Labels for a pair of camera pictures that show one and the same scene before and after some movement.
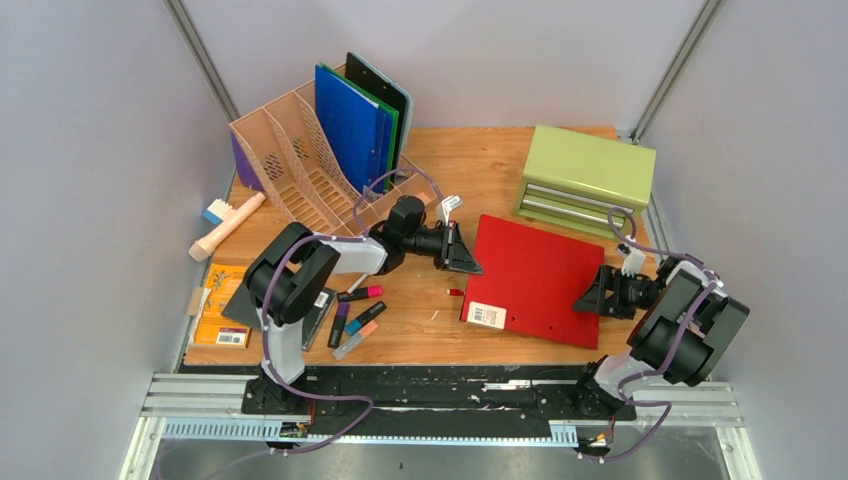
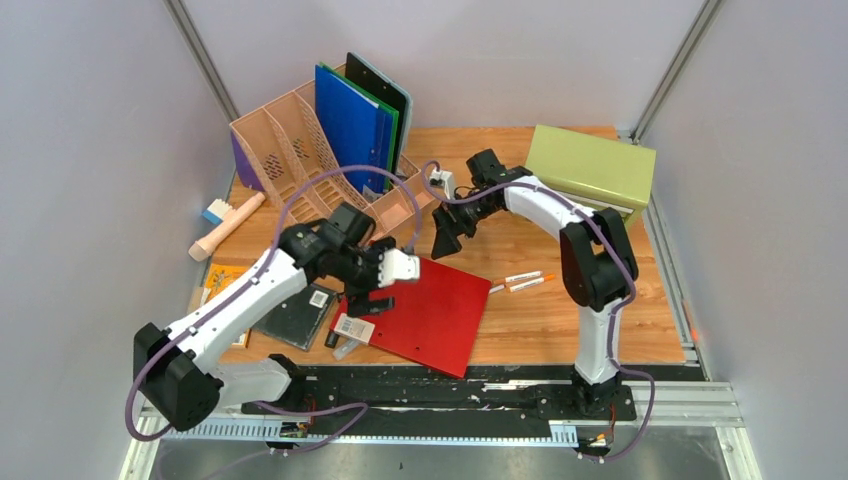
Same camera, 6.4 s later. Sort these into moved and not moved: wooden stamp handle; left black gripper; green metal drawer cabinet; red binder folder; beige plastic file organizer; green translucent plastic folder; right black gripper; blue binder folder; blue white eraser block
Moved: right black gripper; red binder folder; left black gripper
Not moved: green translucent plastic folder; green metal drawer cabinet; blue white eraser block; blue binder folder; wooden stamp handle; beige plastic file organizer
